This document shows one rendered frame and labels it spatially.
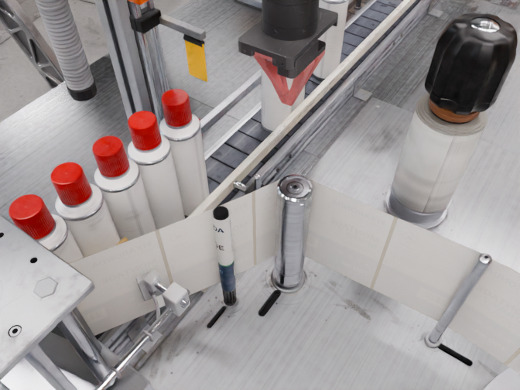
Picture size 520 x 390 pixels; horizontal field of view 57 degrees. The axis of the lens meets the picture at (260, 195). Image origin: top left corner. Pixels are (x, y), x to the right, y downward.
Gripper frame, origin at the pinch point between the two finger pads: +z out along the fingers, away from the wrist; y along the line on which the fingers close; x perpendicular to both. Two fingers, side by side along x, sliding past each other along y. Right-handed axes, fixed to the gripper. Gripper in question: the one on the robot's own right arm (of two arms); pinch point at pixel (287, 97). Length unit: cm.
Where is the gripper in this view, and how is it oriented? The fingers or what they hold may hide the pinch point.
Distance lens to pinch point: 58.1
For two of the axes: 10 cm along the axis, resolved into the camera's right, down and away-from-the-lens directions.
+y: 5.5, -6.3, 5.4
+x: -8.4, -4.0, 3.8
